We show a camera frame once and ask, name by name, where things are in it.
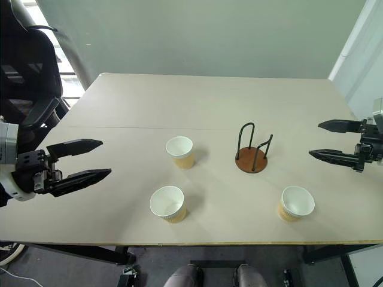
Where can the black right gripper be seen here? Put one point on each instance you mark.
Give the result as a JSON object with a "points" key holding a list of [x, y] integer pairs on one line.
{"points": [[371, 149]]}

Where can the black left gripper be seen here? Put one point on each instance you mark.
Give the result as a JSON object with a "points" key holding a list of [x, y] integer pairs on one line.
{"points": [[30, 173]]}

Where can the tan paper cup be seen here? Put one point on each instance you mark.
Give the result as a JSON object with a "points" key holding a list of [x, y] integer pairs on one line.
{"points": [[175, 216], [285, 213], [183, 161]]}

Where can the black office chair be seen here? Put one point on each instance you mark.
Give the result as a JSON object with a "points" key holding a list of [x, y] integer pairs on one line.
{"points": [[27, 68]]}

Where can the black and white shoe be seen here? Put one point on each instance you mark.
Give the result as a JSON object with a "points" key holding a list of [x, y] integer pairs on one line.
{"points": [[10, 252]]}

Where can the dark rounded grey shape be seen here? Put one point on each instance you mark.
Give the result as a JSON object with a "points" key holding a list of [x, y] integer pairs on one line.
{"points": [[249, 275], [184, 276]]}

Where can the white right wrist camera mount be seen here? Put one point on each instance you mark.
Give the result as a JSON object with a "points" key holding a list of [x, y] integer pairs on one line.
{"points": [[378, 115]]}

